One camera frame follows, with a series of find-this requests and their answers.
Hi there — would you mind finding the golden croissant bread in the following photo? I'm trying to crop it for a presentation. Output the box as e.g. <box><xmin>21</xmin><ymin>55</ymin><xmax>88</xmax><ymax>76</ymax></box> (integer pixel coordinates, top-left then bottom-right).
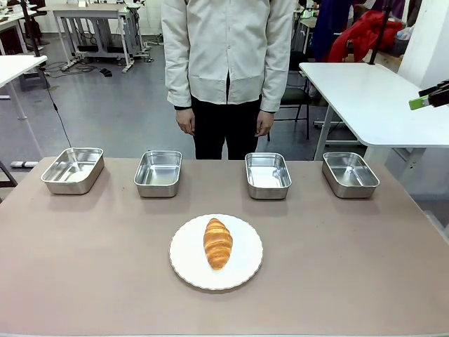
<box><xmin>203</xmin><ymin>218</ymin><xmax>234</xmax><ymax>271</ymax></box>

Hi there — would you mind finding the steel rectangular container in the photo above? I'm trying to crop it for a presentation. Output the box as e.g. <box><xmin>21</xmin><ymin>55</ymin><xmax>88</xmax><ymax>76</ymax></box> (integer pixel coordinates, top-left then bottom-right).
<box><xmin>244</xmin><ymin>152</ymin><xmax>293</xmax><ymax>201</ymax></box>
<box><xmin>321</xmin><ymin>151</ymin><xmax>381</xmax><ymax>199</ymax></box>
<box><xmin>133</xmin><ymin>150</ymin><xmax>183</xmax><ymax>199</ymax></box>
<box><xmin>40</xmin><ymin>147</ymin><xmax>105</xmax><ymax>196</ymax></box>

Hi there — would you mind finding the person's left hand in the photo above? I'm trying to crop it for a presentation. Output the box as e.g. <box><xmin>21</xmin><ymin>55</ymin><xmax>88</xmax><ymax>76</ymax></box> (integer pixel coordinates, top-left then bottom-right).
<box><xmin>255</xmin><ymin>110</ymin><xmax>276</xmax><ymax>138</ymax></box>

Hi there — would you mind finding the person's right hand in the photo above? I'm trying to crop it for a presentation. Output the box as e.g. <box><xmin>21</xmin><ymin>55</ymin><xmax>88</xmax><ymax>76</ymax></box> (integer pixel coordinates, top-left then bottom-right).
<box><xmin>175</xmin><ymin>107</ymin><xmax>196</xmax><ymax>136</ymax></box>

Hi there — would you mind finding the white side table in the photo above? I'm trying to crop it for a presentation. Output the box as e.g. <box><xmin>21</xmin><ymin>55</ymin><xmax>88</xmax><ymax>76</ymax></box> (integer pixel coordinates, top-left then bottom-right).
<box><xmin>298</xmin><ymin>62</ymin><xmax>449</xmax><ymax>162</ymax></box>

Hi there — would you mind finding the red cloth pile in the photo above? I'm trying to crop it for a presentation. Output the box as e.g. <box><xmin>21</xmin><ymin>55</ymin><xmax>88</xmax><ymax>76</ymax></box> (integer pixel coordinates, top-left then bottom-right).
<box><xmin>327</xmin><ymin>9</ymin><xmax>404</xmax><ymax>63</ymax></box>

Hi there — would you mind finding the black folding chair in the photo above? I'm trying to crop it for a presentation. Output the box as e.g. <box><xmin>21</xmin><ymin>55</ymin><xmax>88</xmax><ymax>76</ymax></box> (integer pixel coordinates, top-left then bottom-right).
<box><xmin>267</xmin><ymin>51</ymin><xmax>314</xmax><ymax>142</ymax></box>

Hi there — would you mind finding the person in cream jacket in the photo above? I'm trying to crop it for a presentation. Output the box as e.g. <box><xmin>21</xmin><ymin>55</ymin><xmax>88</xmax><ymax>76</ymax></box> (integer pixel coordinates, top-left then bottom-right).
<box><xmin>160</xmin><ymin>0</ymin><xmax>296</xmax><ymax>161</ymax></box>

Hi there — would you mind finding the white scalloped plate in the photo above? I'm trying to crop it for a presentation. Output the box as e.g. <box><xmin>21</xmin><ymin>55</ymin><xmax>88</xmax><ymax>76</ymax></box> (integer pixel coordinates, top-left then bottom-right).
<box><xmin>169</xmin><ymin>213</ymin><xmax>264</xmax><ymax>291</ymax></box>

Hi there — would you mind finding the white desk with black pole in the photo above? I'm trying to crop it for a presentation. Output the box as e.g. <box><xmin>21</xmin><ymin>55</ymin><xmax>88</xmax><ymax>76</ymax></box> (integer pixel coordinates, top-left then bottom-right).
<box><xmin>0</xmin><ymin>54</ymin><xmax>48</xmax><ymax>159</ymax></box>

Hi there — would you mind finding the black camera stand pole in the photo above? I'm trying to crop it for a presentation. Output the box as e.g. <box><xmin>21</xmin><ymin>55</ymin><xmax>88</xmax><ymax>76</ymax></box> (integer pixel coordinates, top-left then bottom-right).
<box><xmin>368</xmin><ymin>0</ymin><xmax>393</xmax><ymax>67</ymax></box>

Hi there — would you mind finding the grey workbench with frame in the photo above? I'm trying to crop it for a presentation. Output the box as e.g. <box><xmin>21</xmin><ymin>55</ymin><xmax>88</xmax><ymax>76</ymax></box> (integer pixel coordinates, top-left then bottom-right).
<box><xmin>36</xmin><ymin>0</ymin><xmax>148</xmax><ymax>74</ymax></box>

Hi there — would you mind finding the black hanging cable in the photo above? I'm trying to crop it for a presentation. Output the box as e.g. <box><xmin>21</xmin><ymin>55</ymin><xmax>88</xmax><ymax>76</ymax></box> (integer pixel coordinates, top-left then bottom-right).
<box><xmin>41</xmin><ymin>66</ymin><xmax>74</xmax><ymax>149</ymax></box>

